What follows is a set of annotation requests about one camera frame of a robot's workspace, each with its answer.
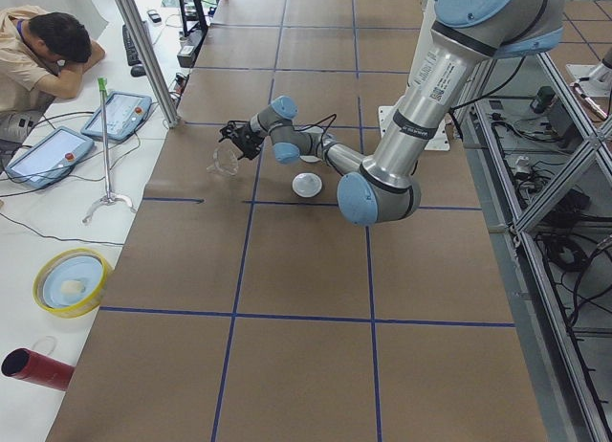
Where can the person in beige shirt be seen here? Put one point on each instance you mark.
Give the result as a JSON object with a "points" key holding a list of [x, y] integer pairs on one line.
{"points": [[44, 56]]}

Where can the black computer mouse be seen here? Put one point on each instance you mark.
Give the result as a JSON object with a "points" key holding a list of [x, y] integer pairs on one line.
{"points": [[137, 71]]}

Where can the black keyboard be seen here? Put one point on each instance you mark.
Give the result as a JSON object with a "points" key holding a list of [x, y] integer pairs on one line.
{"points": [[132, 55]]}

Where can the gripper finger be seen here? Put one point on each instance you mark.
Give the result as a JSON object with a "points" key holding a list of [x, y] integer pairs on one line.
{"points": [[240, 154]]}

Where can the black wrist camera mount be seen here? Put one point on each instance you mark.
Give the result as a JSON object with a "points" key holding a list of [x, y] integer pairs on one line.
{"points": [[232, 131]]}

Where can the near teach pendant tablet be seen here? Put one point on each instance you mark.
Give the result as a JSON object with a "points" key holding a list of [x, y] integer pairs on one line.
{"points": [[51, 159]]}

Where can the aluminium frame post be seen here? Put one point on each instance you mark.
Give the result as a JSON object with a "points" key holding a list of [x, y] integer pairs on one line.
{"points": [[132, 19]]}

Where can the far teach pendant tablet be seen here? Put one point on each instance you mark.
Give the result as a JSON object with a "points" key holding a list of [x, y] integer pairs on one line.
{"points": [[125, 112]]}

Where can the white enamel cup lid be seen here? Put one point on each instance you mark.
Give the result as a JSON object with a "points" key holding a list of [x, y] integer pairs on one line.
{"points": [[307, 185]]}

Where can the teach pendant tablet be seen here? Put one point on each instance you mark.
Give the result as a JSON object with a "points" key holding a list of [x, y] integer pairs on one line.
{"points": [[125, 112], [51, 159]]}

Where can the clear plastic funnel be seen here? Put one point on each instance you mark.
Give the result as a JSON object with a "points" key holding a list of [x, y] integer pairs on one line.
{"points": [[224, 162]]}

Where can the white enamel cup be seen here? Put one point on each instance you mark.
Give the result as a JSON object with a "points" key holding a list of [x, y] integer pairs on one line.
{"points": [[309, 159]]}

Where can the red cylinder tube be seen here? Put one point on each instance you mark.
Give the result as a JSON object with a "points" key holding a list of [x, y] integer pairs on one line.
{"points": [[32, 367]]}

